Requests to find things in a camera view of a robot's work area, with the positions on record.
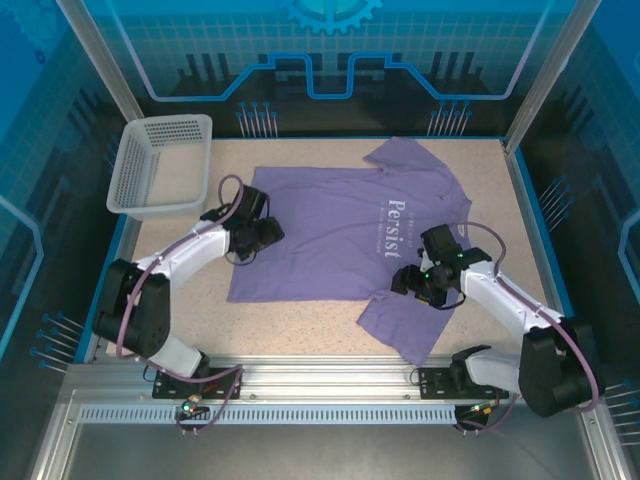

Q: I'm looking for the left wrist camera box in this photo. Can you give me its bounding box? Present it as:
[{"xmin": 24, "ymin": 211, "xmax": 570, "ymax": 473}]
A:
[{"xmin": 241, "ymin": 184, "xmax": 275, "ymax": 217}]

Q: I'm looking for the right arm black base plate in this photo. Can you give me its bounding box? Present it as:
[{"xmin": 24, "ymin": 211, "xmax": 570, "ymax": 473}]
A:
[{"xmin": 417, "ymin": 366, "xmax": 510, "ymax": 400}]

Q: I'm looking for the grey perforated plastic basket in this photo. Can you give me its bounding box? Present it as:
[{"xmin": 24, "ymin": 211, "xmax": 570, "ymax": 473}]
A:
[{"xmin": 105, "ymin": 113, "xmax": 213, "ymax": 221}]

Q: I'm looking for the aluminium frame rail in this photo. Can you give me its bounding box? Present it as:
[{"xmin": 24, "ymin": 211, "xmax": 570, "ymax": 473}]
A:
[{"xmin": 64, "ymin": 353, "xmax": 599, "ymax": 407}]

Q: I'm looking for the slotted grey cable duct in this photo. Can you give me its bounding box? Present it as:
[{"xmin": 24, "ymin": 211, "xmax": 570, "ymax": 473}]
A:
[{"xmin": 78, "ymin": 405, "xmax": 459, "ymax": 425}]

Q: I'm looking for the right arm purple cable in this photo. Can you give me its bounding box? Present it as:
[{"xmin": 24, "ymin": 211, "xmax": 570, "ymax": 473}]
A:
[{"xmin": 452, "ymin": 221, "xmax": 604, "ymax": 436}]

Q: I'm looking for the purple printed t-shirt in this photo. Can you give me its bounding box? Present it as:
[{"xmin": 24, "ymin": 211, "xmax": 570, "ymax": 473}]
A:
[{"xmin": 227, "ymin": 137, "xmax": 474, "ymax": 366}]

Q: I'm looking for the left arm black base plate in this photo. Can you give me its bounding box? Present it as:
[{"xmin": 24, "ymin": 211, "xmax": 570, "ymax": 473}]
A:
[{"xmin": 152, "ymin": 367, "xmax": 244, "ymax": 401}]

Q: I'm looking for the aluminium frame post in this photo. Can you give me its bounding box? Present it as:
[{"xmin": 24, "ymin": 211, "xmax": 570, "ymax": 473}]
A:
[
  {"xmin": 54, "ymin": 0, "xmax": 144, "ymax": 121},
  {"xmin": 502, "ymin": 0, "xmax": 604, "ymax": 156}
]

